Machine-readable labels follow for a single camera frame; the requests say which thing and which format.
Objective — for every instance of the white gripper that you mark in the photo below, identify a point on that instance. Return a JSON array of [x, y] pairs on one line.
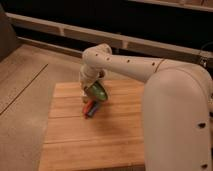
[[88, 76]]

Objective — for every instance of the green ceramic bowl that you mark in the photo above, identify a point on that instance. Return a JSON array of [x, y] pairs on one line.
[[97, 92]]

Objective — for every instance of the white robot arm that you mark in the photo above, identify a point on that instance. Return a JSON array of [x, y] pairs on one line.
[[177, 107]]

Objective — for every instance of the orange marker pen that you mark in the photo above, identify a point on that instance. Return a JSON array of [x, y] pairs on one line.
[[88, 106]]

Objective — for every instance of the wooden table top board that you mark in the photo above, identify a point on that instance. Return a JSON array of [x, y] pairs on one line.
[[110, 141]]

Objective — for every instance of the white window sill rail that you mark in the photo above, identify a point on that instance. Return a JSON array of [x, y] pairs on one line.
[[114, 40]]

